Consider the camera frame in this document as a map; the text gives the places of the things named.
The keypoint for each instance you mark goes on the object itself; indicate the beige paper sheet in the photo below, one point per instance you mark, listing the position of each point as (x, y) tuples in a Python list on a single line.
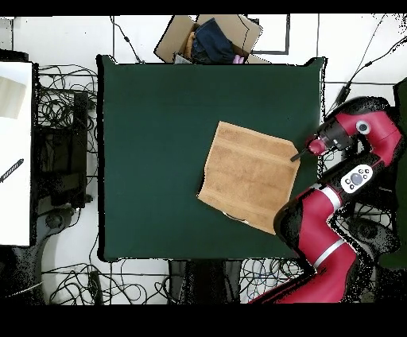
[(11, 98)]

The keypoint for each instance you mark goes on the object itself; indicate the open cardboard box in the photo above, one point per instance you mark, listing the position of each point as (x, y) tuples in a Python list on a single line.
[(173, 35)]

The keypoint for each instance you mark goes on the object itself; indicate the dark green table cloth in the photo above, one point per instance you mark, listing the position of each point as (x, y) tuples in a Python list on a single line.
[(143, 127)]

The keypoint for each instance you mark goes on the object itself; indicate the dark blue jeans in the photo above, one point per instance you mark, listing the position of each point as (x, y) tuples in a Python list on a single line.
[(211, 41)]

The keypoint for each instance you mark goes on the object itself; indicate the tan garment in box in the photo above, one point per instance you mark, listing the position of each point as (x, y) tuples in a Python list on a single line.
[(189, 43)]

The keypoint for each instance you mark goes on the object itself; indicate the white desk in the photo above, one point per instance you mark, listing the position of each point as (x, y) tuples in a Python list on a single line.
[(16, 206)]

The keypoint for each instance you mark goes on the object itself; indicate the pink garment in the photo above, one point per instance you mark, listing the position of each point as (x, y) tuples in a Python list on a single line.
[(238, 59)]

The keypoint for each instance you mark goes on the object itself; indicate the tan terry towel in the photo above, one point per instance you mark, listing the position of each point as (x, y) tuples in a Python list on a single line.
[(251, 175)]

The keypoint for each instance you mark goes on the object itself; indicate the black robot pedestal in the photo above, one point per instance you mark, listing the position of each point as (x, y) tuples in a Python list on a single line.
[(203, 283)]

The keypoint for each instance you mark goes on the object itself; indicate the black power strip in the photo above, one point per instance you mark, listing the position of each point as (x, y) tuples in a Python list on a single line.
[(95, 286)]

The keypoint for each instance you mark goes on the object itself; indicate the black flat device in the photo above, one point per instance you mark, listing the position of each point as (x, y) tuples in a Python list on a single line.
[(12, 56)]

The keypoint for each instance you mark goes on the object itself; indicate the black metal frame piece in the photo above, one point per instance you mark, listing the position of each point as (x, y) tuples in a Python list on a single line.
[(287, 31)]

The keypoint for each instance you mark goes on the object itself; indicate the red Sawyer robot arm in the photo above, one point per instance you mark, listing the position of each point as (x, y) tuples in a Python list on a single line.
[(318, 229)]

